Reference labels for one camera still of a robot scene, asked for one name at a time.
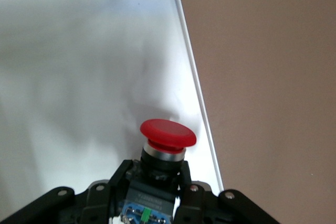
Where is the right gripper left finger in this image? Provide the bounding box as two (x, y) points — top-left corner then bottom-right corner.
(0, 158), (133, 224)

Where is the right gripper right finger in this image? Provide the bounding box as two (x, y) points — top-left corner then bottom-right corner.
(173, 159), (281, 224)

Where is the red mushroom push button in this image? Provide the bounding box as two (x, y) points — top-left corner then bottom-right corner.
(119, 118), (197, 224)

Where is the white cabinet drawer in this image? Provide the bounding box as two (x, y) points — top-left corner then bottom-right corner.
(0, 0), (224, 224)

